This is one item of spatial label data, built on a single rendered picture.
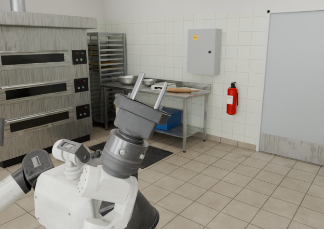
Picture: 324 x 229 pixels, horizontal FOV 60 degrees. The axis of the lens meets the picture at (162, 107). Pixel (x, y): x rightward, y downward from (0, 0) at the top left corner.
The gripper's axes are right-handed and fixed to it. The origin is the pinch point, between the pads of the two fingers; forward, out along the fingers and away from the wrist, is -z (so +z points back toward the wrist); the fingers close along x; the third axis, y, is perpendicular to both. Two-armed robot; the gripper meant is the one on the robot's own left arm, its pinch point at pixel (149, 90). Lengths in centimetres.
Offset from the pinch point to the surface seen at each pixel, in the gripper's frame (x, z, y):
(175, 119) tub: -35, 57, 411
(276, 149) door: -188, 32, 357
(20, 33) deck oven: 201, 19, 305
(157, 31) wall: 55, -73, 464
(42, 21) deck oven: 179, -6, 306
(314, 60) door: -165, -98, 319
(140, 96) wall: 42, 54, 507
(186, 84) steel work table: -30, -5, 429
